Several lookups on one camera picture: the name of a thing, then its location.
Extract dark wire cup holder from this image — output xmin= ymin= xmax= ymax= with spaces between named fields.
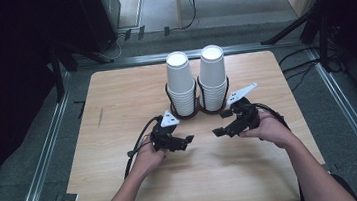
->
xmin=163 ymin=73 xmax=233 ymax=122

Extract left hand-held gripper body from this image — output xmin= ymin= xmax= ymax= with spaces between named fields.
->
xmin=147 ymin=108 xmax=186 ymax=153

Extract dark cabinet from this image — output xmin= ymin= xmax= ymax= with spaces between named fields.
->
xmin=78 ymin=0 xmax=126 ymax=55

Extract black metal stand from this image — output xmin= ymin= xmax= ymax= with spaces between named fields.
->
xmin=47 ymin=40 xmax=82 ymax=104

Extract metal floor rail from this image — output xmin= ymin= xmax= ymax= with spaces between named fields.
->
xmin=306 ymin=43 xmax=357 ymax=201
xmin=0 ymin=71 xmax=84 ymax=201

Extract black tripod stand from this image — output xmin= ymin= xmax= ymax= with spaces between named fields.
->
xmin=255 ymin=0 xmax=352 ymax=47

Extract grey tape piece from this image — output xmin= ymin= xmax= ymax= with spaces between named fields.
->
xmin=55 ymin=191 xmax=79 ymax=201

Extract black floor cables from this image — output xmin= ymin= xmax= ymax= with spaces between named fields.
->
xmin=276 ymin=43 xmax=334 ymax=93

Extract left hand-held gripper cable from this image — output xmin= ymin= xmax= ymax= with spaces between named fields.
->
xmin=117 ymin=114 xmax=169 ymax=180

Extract white floor cable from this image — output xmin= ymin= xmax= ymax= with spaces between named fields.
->
xmin=98 ymin=32 xmax=130 ymax=61

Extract stack of white paper cups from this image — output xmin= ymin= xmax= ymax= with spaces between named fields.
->
xmin=162 ymin=49 xmax=200 ymax=118
xmin=194 ymin=42 xmax=232 ymax=113

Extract person's right hand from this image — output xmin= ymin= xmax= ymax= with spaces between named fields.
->
xmin=237 ymin=108 xmax=298 ymax=153

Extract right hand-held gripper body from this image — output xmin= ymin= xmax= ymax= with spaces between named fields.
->
xmin=224 ymin=82 xmax=264 ymax=132

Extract right hand-held gripper cable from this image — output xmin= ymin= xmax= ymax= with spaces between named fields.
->
xmin=250 ymin=99 xmax=305 ymax=201

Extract hand-held gripper cable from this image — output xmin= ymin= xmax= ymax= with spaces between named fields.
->
xmin=117 ymin=114 xmax=169 ymax=180
xmin=250 ymin=99 xmax=305 ymax=201

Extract person's left hand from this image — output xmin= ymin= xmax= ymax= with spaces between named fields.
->
xmin=126 ymin=133 xmax=170 ymax=180

